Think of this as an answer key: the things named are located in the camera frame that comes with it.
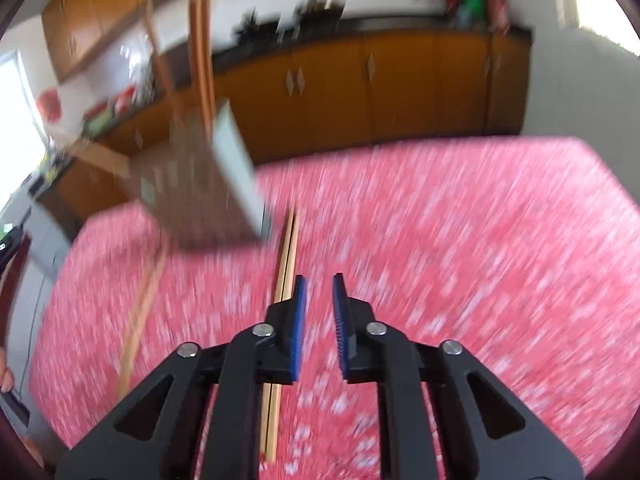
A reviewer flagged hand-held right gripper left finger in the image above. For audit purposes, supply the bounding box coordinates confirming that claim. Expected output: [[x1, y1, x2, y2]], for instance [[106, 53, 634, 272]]
[[55, 275, 308, 480]]

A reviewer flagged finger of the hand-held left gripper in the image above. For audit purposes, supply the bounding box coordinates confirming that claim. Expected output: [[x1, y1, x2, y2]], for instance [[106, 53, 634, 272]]
[[0, 226, 24, 267]]

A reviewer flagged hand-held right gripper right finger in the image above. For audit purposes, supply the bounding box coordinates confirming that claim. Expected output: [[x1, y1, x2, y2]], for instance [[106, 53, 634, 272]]
[[332, 272, 586, 480]]

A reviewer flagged perforated metal utensil holder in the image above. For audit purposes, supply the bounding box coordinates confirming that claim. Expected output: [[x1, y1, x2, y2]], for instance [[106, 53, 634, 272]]
[[135, 99, 274, 252]]

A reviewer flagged person's left hand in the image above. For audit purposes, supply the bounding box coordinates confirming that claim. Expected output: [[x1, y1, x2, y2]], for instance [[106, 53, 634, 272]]
[[0, 351, 17, 394]]

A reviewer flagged red floral tablecloth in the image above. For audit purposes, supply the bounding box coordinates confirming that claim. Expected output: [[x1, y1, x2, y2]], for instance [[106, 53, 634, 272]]
[[30, 135, 640, 480]]

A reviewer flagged small kitchen window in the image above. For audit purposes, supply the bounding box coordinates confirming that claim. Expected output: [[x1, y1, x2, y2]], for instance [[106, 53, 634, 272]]
[[0, 50, 46, 181]]

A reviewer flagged hanging red plastic bag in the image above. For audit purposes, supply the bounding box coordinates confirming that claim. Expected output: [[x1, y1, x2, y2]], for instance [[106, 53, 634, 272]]
[[36, 87, 63, 123]]

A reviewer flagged green basin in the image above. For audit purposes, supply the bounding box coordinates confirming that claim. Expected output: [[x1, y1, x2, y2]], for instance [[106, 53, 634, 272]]
[[82, 107, 118, 132]]

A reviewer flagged red and white bag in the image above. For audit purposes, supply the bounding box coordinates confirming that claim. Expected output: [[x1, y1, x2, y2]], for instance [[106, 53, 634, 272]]
[[112, 87, 138, 111]]

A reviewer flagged row of upper wooden cabinets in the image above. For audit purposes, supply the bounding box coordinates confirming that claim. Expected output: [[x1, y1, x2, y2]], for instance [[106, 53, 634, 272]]
[[40, 0, 186, 83]]

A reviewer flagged row of wooden cabinets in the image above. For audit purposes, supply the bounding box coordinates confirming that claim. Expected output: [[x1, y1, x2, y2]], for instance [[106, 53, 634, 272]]
[[37, 30, 531, 211], [40, 0, 186, 83]]

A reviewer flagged row of lower wooden cabinets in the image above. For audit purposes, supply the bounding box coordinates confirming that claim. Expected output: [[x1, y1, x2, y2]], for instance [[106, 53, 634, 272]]
[[37, 30, 531, 211]]

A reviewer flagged black wok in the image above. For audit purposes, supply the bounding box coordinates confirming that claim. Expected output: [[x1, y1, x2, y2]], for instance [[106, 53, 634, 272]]
[[235, 7, 278, 43]]

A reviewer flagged black kitchen countertop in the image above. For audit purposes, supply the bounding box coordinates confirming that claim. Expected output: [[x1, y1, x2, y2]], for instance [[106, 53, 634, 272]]
[[27, 12, 533, 196]]

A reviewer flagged pot with metal lid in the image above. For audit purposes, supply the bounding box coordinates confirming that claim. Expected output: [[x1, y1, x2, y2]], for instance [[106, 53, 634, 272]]
[[292, 0, 346, 28]]

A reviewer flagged green bottle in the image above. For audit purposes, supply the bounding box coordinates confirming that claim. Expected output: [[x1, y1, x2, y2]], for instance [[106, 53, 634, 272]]
[[457, 0, 488, 28]]

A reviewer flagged dark red bottle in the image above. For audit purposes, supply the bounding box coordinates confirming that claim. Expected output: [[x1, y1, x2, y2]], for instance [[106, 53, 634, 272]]
[[487, 0, 511, 31]]

